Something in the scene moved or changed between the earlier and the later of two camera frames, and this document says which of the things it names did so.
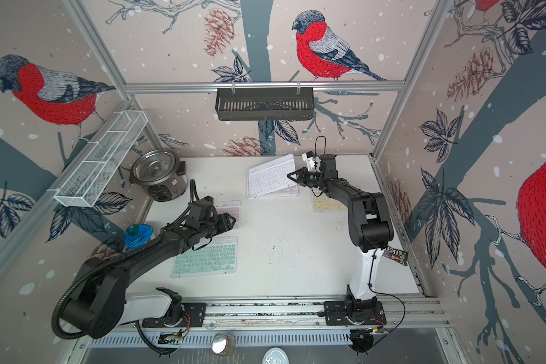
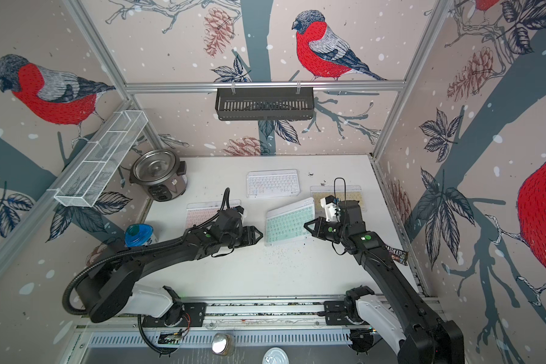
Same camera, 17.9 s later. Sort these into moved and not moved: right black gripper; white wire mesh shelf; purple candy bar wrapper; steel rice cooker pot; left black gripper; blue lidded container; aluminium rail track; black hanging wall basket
Moved: left black gripper; right black gripper
Not moved: purple candy bar wrapper; black hanging wall basket; white wire mesh shelf; aluminium rail track; steel rice cooker pot; blue lidded container
